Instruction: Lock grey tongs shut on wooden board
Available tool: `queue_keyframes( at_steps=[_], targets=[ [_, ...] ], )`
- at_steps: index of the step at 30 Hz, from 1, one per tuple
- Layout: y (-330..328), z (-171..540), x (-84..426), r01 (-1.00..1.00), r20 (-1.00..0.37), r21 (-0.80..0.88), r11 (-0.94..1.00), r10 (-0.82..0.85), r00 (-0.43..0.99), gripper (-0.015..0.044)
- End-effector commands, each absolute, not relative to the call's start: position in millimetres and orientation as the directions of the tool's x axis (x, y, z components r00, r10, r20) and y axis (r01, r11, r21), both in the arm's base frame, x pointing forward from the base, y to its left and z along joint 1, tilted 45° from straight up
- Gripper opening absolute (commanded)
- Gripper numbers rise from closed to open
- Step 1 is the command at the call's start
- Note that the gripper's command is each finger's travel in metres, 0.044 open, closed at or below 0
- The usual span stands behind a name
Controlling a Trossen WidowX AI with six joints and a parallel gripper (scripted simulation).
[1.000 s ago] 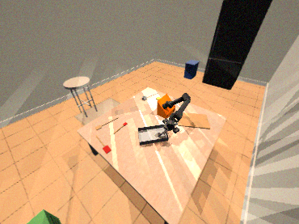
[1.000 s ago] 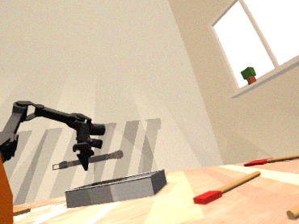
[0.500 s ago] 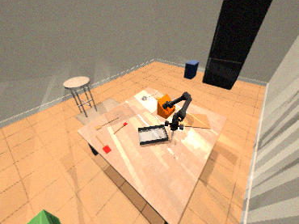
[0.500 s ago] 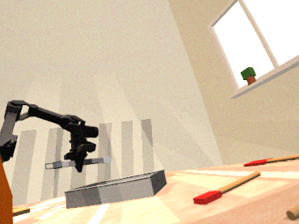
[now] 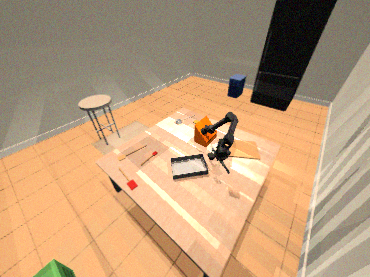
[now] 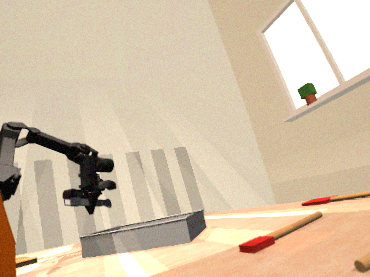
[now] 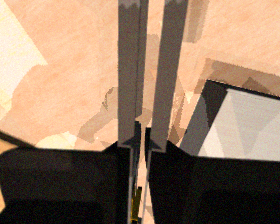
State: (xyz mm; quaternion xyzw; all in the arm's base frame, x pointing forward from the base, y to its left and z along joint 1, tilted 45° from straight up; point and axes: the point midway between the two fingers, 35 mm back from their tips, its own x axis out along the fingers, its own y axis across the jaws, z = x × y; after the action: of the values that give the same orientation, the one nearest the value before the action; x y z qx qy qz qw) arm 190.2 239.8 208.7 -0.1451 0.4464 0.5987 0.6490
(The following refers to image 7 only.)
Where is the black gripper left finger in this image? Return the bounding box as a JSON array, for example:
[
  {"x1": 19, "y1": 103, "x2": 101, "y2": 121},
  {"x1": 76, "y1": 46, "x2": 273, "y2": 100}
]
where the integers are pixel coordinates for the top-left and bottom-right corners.
[{"x1": 0, "y1": 140, "x2": 131, "y2": 224}]

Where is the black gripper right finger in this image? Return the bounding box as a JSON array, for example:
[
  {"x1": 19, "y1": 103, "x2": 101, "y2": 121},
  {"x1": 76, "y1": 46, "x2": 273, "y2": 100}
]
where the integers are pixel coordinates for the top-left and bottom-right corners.
[{"x1": 148, "y1": 139, "x2": 280, "y2": 224}]

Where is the light wooden board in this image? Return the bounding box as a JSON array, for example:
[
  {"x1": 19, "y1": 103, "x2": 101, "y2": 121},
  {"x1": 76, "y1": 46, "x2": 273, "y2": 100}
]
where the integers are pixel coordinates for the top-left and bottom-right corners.
[{"x1": 0, "y1": 131, "x2": 36, "y2": 211}]

